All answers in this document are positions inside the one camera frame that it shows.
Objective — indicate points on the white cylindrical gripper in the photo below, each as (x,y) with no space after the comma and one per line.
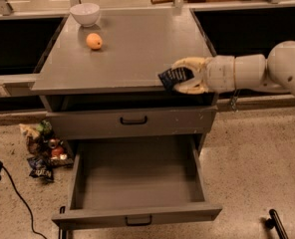
(221,74)

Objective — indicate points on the dark blue rxbar wrapper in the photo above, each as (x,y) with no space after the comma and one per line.
(172,77)

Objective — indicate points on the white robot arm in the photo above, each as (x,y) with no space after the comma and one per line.
(255,72)

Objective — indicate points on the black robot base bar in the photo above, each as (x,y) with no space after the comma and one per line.
(274,221)

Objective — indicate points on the grey drawer cabinet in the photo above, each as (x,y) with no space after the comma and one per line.
(135,145)

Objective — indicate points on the closed grey upper drawer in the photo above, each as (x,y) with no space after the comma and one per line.
(106,124)

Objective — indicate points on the open grey middle drawer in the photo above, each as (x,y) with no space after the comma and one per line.
(119,177)

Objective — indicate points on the wooden stick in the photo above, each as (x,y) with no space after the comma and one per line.
(160,1)

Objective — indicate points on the orange fruit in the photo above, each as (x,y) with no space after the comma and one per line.
(94,41)

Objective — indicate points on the white ceramic bowl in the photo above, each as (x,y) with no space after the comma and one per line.
(86,14)

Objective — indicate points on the red soda can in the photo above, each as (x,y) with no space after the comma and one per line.
(57,151)

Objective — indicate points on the pile of snack packages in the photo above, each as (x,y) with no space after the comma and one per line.
(41,139)

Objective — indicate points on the dark blue chip bag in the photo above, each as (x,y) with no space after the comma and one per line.
(40,168)

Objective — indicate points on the black upper drawer handle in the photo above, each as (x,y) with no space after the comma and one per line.
(133,121)

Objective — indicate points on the black drawer handle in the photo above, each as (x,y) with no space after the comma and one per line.
(138,220)
(133,121)

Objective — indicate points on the black middle drawer handle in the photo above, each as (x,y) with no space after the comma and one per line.
(138,220)

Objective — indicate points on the grey metal railing frame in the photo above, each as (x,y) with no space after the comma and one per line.
(46,56)

